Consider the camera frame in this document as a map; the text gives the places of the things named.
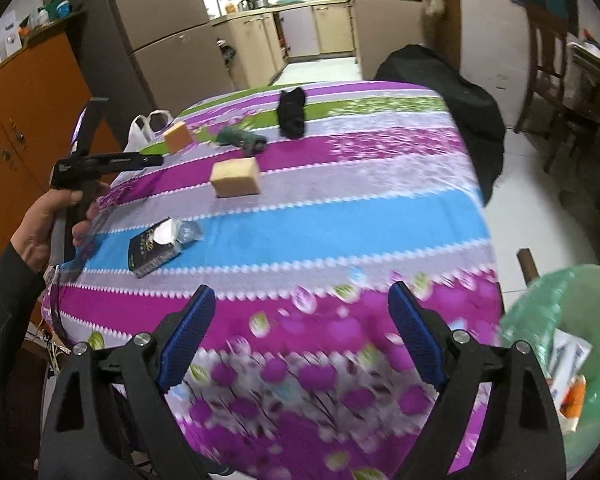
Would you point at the yellow sponge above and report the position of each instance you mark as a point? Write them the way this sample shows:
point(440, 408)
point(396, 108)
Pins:
point(177, 137)
point(235, 177)

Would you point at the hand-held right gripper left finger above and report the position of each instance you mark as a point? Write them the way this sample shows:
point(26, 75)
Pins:
point(190, 330)

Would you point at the wooden stick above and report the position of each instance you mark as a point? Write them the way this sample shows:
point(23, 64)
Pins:
point(527, 266)

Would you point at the teal container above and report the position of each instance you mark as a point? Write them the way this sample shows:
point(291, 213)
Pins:
point(60, 7)

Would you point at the striped floral tablecloth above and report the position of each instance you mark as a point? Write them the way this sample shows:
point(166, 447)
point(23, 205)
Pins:
point(330, 230)

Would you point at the white blue carton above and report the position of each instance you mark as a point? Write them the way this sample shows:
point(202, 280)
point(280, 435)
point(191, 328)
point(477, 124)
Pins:
point(570, 355)

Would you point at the wooden chair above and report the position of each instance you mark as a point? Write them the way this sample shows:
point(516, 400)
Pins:
point(550, 75)

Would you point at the white plastic bag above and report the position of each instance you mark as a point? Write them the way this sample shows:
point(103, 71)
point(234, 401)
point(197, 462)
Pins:
point(142, 132)

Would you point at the person's left hand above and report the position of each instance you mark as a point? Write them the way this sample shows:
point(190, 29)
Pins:
point(35, 225)

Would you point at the clear crumpled wrapper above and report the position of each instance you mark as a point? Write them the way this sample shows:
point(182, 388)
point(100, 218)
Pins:
point(187, 232)

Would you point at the green crumpled wrapper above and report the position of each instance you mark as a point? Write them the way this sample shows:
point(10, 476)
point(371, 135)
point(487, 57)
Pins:
point(240, 140)

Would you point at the black sock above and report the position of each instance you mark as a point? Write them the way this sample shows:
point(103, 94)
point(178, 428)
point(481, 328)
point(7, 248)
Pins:
point(291, 112)

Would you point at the beige kitchen counter cabinets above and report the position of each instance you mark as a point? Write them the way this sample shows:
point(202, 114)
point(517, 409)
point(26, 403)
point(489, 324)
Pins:
point(330, 30)

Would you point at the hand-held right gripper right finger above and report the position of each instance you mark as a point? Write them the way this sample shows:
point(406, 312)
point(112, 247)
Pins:
point(415, 330)

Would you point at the beige refrigerator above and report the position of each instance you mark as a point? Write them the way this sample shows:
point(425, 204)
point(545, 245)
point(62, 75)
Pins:
point(165, 25)

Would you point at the dark snack packet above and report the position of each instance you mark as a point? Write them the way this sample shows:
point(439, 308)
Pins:
point(152, 252)

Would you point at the orange wooden cabinet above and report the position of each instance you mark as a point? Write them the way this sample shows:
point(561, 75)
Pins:
point(25, 125)

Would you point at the orange packet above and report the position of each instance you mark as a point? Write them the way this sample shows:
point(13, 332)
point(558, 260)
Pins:
point(574, 397)

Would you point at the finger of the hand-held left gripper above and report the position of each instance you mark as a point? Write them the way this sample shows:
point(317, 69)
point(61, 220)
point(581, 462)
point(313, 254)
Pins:
point(125, 161)
point(92, 125)

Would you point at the person's left forearm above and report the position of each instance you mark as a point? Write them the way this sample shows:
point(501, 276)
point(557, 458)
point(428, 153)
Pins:
point(5, 360)

